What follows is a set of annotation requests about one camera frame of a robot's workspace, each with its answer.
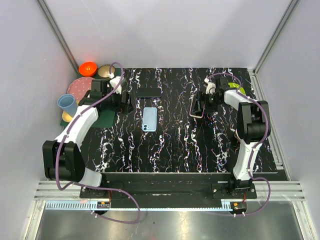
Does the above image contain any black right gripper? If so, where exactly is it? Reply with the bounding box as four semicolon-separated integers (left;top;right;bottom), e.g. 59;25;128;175
191;91;222;114

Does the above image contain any dark blue phone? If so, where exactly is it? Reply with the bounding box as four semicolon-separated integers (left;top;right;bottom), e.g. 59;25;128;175
136;87;162;98

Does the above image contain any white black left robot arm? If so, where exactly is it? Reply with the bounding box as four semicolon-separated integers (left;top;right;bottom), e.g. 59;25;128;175
42;76;133;198

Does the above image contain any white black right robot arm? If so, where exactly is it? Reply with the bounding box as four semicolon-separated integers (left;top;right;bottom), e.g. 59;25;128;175
189;73;271;199

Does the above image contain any green mat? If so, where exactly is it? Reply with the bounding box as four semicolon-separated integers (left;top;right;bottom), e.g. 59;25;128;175
59;67;124;129

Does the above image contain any brown patterned bowl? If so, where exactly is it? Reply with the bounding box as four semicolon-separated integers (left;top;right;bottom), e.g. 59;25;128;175
97;64;116;79

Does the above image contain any lime green plate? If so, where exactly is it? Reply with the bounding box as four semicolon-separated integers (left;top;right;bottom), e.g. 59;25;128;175
228;82;246;95

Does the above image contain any cream floral bowl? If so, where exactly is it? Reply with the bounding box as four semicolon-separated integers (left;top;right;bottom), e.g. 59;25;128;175
234;132;241;143

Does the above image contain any pink dotted plate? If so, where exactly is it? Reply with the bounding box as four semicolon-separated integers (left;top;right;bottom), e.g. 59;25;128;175
67;77;94;101

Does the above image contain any orange bowl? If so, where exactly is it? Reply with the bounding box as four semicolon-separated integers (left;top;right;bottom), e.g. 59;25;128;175
78;61;98;77

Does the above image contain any light blue cup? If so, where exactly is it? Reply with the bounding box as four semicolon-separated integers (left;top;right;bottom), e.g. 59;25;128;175
57;94;78;117

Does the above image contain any yellow square plate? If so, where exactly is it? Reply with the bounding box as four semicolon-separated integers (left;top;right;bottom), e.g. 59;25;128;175
62;111;73;123

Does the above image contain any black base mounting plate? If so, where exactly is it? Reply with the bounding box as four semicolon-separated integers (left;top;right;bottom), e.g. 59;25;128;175
79;174;258;210

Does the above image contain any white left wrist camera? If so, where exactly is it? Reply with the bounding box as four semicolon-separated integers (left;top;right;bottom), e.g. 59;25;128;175
109;76;122;95

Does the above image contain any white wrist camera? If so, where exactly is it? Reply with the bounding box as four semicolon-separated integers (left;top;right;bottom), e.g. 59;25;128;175
204;78;216;95
109;76;122;95

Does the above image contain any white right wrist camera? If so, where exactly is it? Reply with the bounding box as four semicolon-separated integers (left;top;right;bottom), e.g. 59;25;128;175
204;78;216;95

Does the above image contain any aluminium corner post right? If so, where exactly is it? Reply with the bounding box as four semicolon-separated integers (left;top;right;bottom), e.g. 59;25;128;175
252;0;301;76

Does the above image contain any aluminium corner post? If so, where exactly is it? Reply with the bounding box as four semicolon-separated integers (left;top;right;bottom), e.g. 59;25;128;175
35;0;79;74
252;0;301;76

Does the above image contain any aluminium corner post left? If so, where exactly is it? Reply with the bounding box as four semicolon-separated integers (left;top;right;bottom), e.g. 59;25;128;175
35;0;79;74

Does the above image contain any aluminium front rail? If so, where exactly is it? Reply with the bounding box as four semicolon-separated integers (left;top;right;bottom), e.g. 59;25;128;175
33;181;305;212

